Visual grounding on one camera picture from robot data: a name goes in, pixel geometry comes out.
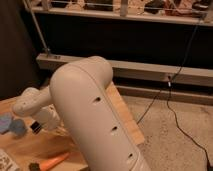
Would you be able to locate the long wooden shelf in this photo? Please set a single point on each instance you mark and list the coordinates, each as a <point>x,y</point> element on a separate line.
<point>120,11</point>

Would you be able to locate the blue cloth piece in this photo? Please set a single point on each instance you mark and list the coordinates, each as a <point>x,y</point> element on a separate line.
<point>9,124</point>

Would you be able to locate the metal diagonal rod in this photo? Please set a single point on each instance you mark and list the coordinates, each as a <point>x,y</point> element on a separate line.
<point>45,47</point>

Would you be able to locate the orange toy carrot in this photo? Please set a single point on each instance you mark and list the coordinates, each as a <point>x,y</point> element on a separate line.
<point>48,164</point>

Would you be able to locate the patterned card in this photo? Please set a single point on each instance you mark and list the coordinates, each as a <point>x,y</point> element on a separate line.
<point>7,163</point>

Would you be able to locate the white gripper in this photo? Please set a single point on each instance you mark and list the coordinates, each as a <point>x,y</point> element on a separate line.
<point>48,118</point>

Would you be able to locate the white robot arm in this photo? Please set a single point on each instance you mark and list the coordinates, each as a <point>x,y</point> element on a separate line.
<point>76,97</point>

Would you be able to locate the black rectangular bar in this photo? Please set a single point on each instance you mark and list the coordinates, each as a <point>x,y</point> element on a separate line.
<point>36,127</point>

